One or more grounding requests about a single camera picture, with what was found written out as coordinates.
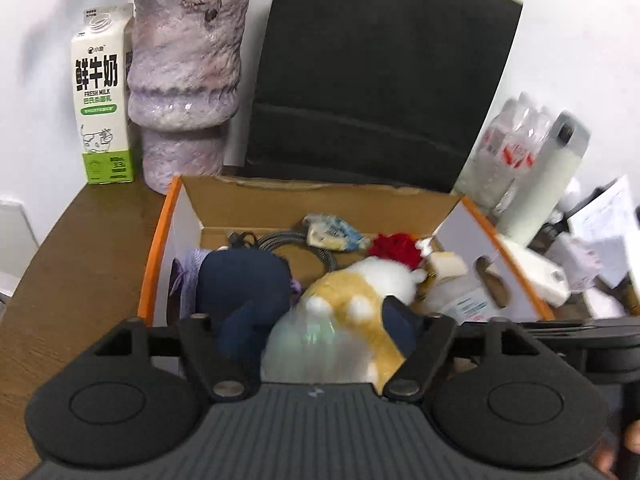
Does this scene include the dark navy cloth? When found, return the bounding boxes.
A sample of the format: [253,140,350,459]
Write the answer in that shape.
[195,248,292,367]

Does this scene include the iridescent wrapper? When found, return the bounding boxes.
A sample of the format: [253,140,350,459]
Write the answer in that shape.
[260,307,340,384]

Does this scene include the yellow white plush toy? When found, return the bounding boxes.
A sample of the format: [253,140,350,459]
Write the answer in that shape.
[298,257,426,392]

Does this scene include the grey cable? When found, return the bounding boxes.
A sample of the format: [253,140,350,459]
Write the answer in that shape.
[226,228,339,273]

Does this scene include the blue snack packet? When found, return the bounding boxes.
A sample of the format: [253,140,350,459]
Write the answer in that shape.
[303,214,371,252]

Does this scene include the purple cloth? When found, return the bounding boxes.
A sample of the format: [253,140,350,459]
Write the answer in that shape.
[171,248,293,324]

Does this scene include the red fabric rose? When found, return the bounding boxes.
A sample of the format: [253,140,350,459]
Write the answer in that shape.
[368,233,423,270]

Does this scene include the white tin box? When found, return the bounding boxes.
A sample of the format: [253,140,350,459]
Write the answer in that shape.
[544,232,603,292]

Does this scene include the white power bank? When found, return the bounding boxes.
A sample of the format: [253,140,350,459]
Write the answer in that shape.
[498,234,570,308]

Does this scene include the paper sheets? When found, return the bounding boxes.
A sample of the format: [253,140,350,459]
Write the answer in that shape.
[568,176,639,288]

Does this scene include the white thermos bottle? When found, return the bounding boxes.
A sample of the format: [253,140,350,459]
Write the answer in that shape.
[496,112,590,247]

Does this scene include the red cardboard box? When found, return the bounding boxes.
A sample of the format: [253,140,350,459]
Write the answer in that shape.
[138,177,553,326]

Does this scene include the purple marbled vase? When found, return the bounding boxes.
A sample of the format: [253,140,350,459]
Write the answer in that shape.
[128,0,250,194]

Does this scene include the milk carton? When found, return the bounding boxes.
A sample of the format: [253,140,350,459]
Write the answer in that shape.
[70,3,134,184]

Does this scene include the black paper bag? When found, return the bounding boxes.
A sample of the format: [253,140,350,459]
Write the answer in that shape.
[245,0,522,192]

